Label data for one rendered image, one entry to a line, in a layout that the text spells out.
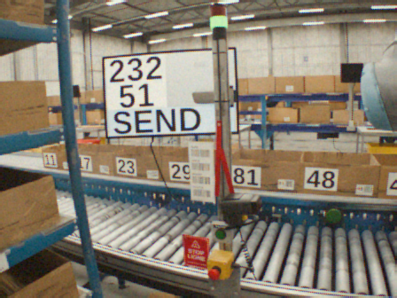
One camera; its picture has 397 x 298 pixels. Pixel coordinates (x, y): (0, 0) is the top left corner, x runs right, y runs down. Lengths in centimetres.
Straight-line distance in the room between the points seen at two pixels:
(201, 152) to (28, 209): 53
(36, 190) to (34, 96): 19
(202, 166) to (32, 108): 54
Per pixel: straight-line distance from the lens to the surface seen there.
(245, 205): 83
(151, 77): 102
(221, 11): 89
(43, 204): 65
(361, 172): 147
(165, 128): 101
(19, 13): 62
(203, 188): 93
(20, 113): 60
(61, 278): 71
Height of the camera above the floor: 139
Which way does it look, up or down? 10 degrees down
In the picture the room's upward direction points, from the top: 3 degrees counter-clockwise
